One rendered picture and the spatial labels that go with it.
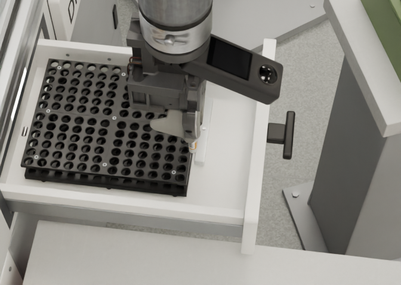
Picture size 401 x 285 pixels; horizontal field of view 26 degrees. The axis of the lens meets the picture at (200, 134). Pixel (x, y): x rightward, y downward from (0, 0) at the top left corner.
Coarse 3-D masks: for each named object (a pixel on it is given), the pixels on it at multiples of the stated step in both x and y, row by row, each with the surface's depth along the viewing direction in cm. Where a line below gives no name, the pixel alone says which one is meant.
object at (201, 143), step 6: (210, 102) 127; (204, 108) 126; (210, 108) 126; (204, 114) 125; (210, 114) 125; (204, 120) 125; (210, 120) 126; (36, 126) 125; (204, 126) 124; (204, 132) 124; (198, 138) 123; (204, 138) 123; (198, 144) 123; (204, 144) 123; (198, 150) 122; (204, 150) 122; (198, 156) 122; (204, 156) 122; (198, 162) 122; (204, 162) 122
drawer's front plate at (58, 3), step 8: (48, 0) 126; (56, 0) 126; (64, 0) 129; (80, 0) 140; (56, 8) 128; (64, 8) 130; (72, 8) 135; (56, 16) 129; (64, 16) 130; (56, 24) 131; (64, 24) 131; (72, 24) 136; (56, 32) 133; (64, 32) 132; (64, 40) 134
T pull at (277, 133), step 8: (288, 112) 118; (288, 120) 117; (272, 128) 117; (280, 128) 117; (288, 128) 117; (272, 136) 116; (280, 136) 116; (288, 136) 116; (288, 144) 115; (288, 152) 115
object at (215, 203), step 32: (32, 64) 128; (64, 64) 130; (32, 96) 128; (224, 96) 128; (224, 128) 126; (192, 160) 123; (224, 160) 123; (32, 192) 114; (64, 192) 114; (96, 192) 120; (128, 192) 120; (192, 192) 120; (224, 192) 120; (128, 224) 117; (160, 224) 116; (192, 224) 115; (224, 224) 114
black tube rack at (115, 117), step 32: (96, 64) 124; (64, 96) 121; (96, 96) 124; (128, 96) 124; (32, 128) 118; (64, 128) 122; (96, 128) 118; (128, 128) 118; (32, 160) 119; (64, 160) 116; (96, 160) 119; (128, 160) 116; (160, 160) 116; (160, 192) 117
